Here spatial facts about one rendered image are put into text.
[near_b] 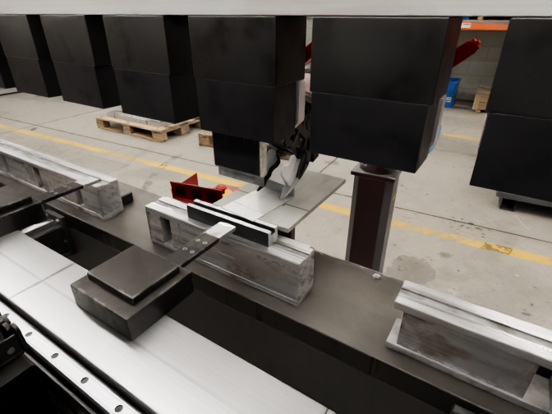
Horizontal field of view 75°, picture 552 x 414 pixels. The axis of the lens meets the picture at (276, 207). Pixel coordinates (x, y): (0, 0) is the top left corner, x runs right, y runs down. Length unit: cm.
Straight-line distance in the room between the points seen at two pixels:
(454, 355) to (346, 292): 21
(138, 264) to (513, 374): 53
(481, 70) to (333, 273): 652
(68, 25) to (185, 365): 64
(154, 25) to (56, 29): 28
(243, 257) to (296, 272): 12
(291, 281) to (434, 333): 24
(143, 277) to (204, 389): 17
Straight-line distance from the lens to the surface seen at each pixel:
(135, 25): 68
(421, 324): 59
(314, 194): 78
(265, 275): 68
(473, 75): 714
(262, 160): 60
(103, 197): 100
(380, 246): 166
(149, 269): 53
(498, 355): 59
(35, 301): 63
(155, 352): 49
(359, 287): 73
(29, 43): 98
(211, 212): 72
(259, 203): 73
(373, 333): 65
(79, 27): 81
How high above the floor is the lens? 134
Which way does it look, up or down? 28 degrees down
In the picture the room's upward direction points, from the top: straight up
